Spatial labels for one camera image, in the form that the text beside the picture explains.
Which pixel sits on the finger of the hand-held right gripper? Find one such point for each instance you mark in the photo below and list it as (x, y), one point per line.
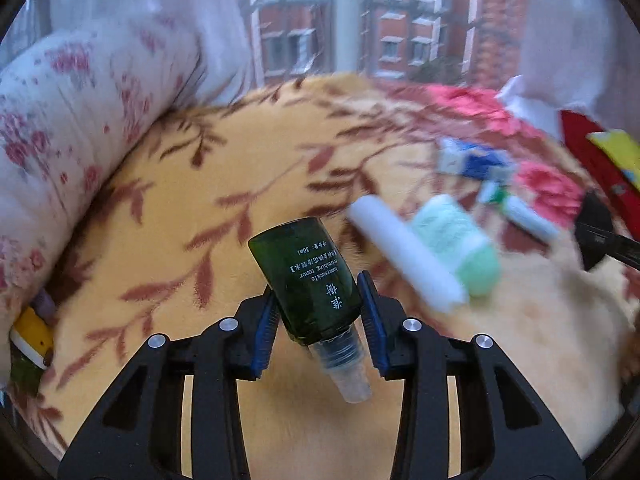
(595, 230)

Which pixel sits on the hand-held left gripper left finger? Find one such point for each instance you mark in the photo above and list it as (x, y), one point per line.
(265, 330)

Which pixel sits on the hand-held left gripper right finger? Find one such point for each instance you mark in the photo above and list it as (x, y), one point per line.
(372, 325)

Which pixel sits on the dark green toner bottle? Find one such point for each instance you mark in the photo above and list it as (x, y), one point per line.
(305, 280)

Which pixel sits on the white tube green cap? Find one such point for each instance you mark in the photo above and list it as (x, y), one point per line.
(525, 215)

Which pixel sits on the white cylinder bottle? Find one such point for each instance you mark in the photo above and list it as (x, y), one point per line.
(410, 255)

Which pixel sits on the yellow printed packet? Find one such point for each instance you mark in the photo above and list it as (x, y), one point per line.
(617, 152)

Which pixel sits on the red and yellow bag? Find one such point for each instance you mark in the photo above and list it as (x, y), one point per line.
(580, 145)

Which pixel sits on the green white cream bottle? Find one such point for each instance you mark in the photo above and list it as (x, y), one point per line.
(460, 240)

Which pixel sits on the blue white carton box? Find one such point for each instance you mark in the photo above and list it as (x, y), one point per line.
(475, 160)

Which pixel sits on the floral fleece blanket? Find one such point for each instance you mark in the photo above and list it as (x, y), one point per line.
(200, 185)

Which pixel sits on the white sheer curtain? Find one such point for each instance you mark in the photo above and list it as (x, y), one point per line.
(165, 20)
(565, 35)

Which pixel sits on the yellow white plastic item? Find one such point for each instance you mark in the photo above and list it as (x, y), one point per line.
(32, 335)

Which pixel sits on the red brick building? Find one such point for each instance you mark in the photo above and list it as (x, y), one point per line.
(405, 15)

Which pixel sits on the floral bolster pillow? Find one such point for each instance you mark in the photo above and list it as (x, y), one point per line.
(60, 125)

